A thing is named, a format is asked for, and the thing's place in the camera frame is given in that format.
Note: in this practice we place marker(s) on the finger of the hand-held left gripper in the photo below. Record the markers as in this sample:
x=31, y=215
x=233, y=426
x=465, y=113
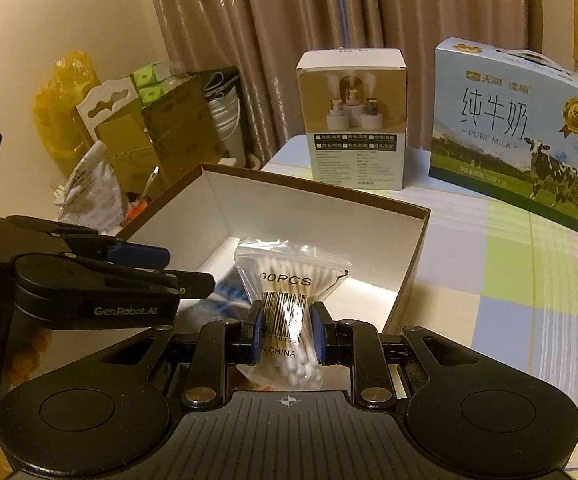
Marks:
x=139, y=256
x=194, y=285

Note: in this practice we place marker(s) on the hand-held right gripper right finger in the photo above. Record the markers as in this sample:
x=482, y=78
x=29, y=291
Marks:
x=319, y=335

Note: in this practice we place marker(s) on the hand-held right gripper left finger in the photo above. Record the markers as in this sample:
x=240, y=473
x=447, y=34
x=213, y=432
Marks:
x=255, y=332

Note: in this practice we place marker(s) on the cotton swab bag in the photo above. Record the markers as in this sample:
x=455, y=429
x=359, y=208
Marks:
x=289, y=280

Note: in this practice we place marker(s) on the brown shoe box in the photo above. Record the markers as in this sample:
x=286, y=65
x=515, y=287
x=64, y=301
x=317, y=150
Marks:
x=294, y=220

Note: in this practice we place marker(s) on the printed white plastic bag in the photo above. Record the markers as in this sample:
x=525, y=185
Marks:
x=91, y=185

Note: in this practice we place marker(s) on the cardboard box with hang tab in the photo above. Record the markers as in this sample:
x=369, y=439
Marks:
x=119, y=135

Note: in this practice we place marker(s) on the brown cardboard box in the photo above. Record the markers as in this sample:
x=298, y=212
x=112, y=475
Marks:
x=184, y=125

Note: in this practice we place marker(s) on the small green tissue pack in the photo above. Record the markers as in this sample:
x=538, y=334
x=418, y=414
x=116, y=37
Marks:
x=151, y=95
x=148, y=75

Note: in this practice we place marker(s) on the yellow plastic bag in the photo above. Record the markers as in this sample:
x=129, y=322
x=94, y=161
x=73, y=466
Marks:
x=61, y=105

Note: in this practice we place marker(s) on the plaid bed sheet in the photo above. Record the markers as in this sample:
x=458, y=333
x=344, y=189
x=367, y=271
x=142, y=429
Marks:
x=494, y=285

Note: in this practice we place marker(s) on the beige humidifier box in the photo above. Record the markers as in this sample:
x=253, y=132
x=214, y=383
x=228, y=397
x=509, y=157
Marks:
x=354, y=125

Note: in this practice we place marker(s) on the brown curtain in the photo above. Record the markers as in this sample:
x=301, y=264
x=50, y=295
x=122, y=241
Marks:
x=269, y=20

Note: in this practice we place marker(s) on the blue milk carton box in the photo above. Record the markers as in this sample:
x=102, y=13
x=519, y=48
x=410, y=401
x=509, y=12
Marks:
x=514, y=135

